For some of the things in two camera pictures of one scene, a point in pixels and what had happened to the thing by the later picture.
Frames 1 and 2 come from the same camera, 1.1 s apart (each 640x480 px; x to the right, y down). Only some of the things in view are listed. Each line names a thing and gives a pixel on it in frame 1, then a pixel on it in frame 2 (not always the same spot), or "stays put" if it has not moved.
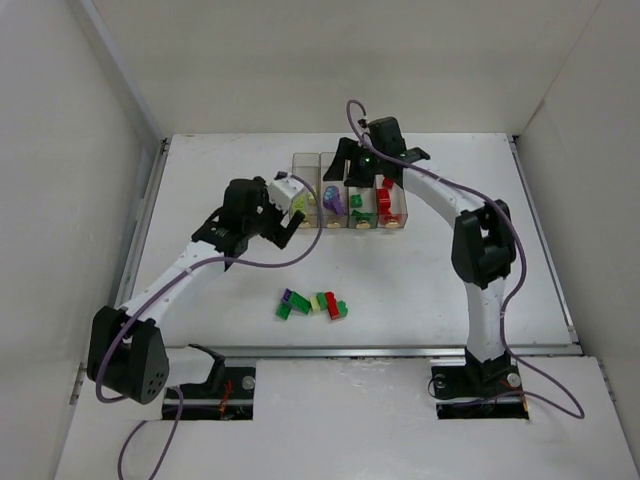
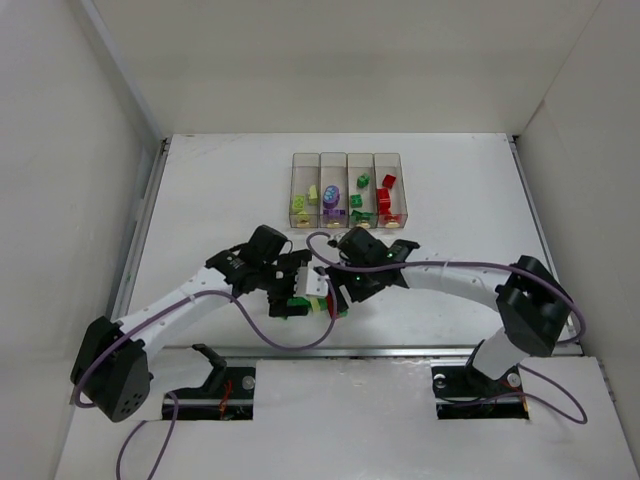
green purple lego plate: x=292 y=301 stays put
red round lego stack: x=384 y=201 stays put
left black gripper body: x=273 y=220 → x=282 y=288
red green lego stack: x=326 y=301 stays put
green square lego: x=356 y=200 stays put
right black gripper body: x=357 y=163 → x=338 y=291
